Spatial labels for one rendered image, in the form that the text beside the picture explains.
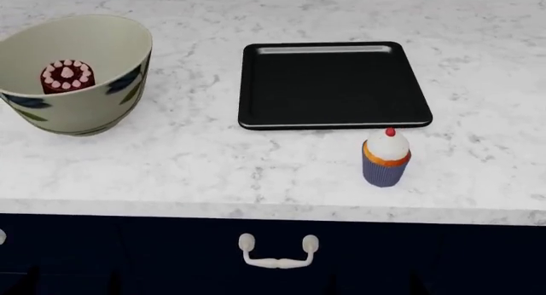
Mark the small red cake pink dollops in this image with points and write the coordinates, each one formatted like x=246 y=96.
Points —
x=64 y=79

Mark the dark navy cabinet drawer front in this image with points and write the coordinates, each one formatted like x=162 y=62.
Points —
x=384 y=260

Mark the cream bowl with blue leaves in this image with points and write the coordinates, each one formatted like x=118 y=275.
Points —
x=85 y=109

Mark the black square baking tray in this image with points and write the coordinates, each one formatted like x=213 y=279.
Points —
x=332 y=87

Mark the white cabinet knob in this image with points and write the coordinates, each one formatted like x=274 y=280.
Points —
x=1 y=237

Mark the cupcake with blue wrapper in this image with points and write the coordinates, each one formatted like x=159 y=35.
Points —
x=384 y=170

